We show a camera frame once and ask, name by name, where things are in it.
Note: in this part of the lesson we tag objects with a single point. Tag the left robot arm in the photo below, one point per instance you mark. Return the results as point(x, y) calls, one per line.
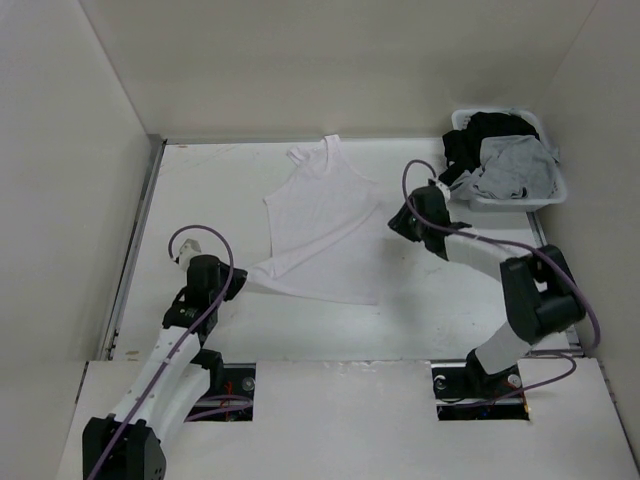
point(131, 442)

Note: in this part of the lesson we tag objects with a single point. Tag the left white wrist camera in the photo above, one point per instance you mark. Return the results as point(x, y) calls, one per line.
point(188, 250)

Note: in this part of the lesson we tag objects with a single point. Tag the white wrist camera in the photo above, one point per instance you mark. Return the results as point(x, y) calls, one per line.
point(444, 189)
point(188, 250)

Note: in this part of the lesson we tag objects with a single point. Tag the white tank top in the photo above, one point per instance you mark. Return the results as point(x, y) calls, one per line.
point(325, 226)

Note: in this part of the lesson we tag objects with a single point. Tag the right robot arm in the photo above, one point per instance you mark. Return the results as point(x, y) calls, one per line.
point(540, 295)

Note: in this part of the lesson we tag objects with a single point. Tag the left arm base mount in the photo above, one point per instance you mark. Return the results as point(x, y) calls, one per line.
point(231, 392)

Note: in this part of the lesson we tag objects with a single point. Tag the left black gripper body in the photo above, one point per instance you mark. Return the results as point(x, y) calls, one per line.
point(218, 292)

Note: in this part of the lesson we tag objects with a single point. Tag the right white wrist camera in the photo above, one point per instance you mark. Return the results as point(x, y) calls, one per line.
point(444, 189)

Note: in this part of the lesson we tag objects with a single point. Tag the white plastic laundry basket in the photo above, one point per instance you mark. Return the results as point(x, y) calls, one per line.
point(460, 119)

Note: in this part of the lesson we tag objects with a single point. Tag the black tank top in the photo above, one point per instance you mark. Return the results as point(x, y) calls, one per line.
point(462, 147)

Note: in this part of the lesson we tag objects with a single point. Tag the grey tank top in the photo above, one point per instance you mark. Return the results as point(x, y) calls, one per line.
point(516, 167)

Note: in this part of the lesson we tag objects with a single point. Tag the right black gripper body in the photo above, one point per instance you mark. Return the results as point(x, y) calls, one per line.
point(408, 226)

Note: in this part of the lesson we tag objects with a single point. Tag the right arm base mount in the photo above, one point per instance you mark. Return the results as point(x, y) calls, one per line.
point(457, 399)

